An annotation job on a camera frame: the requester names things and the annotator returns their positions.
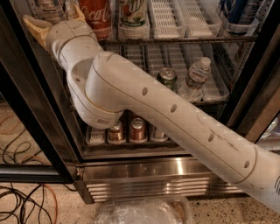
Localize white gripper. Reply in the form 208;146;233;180
23;3;99;62

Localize blue label plastic bottle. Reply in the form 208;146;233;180
35;0;66;25

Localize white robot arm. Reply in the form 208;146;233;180
23;13;280;213

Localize red Coca-Cola bottle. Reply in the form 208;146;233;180
79;0;112;40

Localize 7Up soda bottle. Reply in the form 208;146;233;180
119;0;147;39

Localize black fridge door left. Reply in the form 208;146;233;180
0;0;79;183

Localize green soda can middle shelf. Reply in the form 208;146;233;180
157;67;177;91

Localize copper can front bottom shelf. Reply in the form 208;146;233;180
108;121;125;144

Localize red can front bottom shelf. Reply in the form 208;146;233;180
129;117;146;142

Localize clear water bottle middle shelf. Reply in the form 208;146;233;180
179;57;211;101

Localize dark drink bottle white cap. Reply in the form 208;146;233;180
150;126;168;142

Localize blue Pepsi bottle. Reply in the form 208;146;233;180
219;0;264;26

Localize clear plastic bag bin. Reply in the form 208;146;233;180
94;196;195;224

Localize black cables on floor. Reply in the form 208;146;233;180
0;183;77;224

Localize orange cable on floor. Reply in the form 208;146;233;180
40;183;60;224

